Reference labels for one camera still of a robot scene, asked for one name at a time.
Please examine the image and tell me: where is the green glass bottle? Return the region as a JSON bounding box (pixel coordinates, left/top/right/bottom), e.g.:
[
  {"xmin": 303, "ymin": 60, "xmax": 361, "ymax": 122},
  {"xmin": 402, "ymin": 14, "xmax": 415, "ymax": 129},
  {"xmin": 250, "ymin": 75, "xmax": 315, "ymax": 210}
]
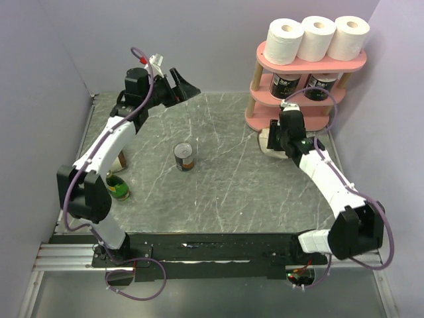
[{"xmin": 105, "ymin": 172, "xmax": 131, "ymax": 201}]

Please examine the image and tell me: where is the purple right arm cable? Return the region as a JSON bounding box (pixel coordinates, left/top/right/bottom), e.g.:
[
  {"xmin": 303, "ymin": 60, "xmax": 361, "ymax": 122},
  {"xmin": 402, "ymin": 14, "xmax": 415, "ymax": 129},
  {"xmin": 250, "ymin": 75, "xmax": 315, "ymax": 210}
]
[{"xmin": 280, "ymin": 86, "xmax": 395, "ymax": 292}]

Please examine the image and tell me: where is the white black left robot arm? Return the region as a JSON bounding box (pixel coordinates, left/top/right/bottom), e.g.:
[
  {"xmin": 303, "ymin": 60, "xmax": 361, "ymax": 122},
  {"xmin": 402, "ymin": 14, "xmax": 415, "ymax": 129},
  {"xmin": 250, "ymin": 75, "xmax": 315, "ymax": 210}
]
[{"xmin": 56, "ymin": 68, "xmax": 201, "ymax": 266}]

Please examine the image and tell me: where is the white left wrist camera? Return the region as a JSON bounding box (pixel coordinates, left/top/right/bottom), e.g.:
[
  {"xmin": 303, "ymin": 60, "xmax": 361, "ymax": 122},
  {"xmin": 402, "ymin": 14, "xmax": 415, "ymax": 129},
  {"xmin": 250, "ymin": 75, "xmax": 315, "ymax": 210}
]
[{"xmin": 139, "ymin": 54, "xmax": 164, "ymax": 79}]

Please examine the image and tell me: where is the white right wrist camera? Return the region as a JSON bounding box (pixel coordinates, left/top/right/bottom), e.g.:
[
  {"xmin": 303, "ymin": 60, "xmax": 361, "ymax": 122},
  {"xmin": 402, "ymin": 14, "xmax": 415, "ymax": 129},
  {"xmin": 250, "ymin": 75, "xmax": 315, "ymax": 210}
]
[{"xmin": 280, "ymin": 99, "xmax": 300, "ymax": 112}]

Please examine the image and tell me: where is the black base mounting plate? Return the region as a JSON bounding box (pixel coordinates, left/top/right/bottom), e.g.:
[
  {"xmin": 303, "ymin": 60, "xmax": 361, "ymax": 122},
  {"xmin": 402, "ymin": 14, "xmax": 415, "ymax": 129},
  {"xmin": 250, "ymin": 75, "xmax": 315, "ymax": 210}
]
[{"xmin": 49, "ymin": 233, "xmax": 328, "ymax": 282}]

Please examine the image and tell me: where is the black paper roll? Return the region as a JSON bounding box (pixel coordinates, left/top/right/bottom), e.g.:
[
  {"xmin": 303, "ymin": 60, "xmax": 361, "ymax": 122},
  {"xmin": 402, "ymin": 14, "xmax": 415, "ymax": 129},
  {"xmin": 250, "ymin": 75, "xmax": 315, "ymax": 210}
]
[
  {"xmin": 270, "ymin": 73, "xmax": 301, "ymax": 99},
  {"xmin": 303, "ymin": 73, "xmax": 339, "ymax": 101}
]

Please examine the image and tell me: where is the white paper towel roll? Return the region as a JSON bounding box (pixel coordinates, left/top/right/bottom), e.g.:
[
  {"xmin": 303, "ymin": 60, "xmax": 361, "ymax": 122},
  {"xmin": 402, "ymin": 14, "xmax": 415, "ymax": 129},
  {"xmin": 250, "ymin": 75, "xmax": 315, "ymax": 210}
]
[
  {"xmin": 327, "ymin": 16, "xmax": 370, "ymax": 62},
  {"xmin": 264, "ymin": 19, "xmax": 304, "ymax": 65},
  {"xmin": 297, "ymin": 16, "xmax": 336, "ymax": 62}
]

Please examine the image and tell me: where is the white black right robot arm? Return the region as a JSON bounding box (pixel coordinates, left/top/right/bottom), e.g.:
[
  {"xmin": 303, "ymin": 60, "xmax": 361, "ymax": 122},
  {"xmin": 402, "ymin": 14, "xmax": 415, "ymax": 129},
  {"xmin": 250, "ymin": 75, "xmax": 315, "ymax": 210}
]
[{"xmin": 266, "ymin": 104, "xmax": 384, "ymax": 264}]

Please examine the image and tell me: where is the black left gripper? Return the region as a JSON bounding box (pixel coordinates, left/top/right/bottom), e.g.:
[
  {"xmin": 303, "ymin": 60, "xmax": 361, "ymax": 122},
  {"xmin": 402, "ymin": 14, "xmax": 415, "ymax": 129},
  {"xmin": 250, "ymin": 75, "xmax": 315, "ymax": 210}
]
[{"xmin": 142, "ymin": 69, "xmax": 200, "ymax": 110}]

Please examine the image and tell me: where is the metal food tin can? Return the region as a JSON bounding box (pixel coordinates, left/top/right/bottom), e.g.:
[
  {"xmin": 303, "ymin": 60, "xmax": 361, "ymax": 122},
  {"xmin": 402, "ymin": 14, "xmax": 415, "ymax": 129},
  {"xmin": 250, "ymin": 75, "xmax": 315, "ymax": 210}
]
[{"xmin": 174, "ymin": 142, "xmax": 194, "ymax": 171}]

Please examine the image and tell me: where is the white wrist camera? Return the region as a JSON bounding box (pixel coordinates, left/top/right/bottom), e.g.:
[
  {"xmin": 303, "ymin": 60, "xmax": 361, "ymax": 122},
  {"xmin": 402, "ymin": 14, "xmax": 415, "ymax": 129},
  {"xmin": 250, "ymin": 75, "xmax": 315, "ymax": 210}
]
[
  {"xmin": 139, "ymin": 54, "xmax": 164, "ymax": 79},
  {"xmin": 280, "ymin": 99, "xmax": 300, "ymax": 112}
]

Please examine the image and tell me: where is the pink three-tier wooden shelf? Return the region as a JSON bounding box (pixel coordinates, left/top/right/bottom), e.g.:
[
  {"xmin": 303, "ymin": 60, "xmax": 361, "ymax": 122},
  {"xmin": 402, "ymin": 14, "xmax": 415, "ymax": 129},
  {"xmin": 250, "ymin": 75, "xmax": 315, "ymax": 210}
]
[{"xmin": 244, "ymin": 39, "xmax": 368, "ymax": 134}]

